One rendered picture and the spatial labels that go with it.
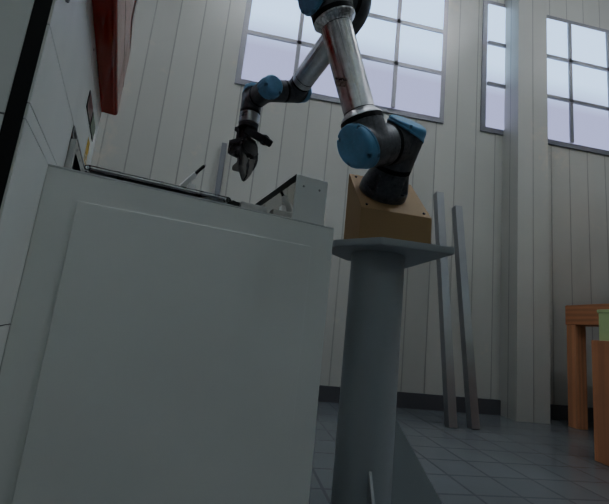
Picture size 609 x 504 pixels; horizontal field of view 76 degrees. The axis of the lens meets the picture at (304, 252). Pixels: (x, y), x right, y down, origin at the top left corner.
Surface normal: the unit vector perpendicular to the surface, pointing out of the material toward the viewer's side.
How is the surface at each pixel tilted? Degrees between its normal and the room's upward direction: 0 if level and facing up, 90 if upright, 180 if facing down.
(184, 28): 90
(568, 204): 90
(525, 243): 90
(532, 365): 90
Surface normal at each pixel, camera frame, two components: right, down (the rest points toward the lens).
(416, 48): 0.17, -0.16
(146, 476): 0.43, -0.12
